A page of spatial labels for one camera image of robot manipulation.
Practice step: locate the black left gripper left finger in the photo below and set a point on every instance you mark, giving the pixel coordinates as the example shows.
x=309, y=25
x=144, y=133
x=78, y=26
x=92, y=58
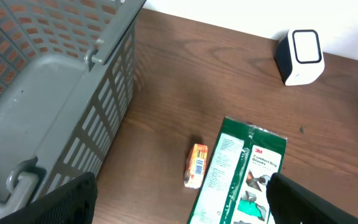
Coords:
x=72, y=203

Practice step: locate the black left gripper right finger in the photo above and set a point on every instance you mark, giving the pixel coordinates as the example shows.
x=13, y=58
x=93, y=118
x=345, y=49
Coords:
x=292, y=203

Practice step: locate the orange small box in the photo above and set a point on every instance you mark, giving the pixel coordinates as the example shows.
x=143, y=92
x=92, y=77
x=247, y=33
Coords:
x=195, y=166

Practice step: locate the white barcode scanner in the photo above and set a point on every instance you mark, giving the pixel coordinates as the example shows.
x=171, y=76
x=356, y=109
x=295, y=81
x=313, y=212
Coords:
x=299, y=57

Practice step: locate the grey plastic shopping basket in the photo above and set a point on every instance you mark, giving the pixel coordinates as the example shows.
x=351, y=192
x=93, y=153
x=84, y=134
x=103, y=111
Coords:
x=66, y=81

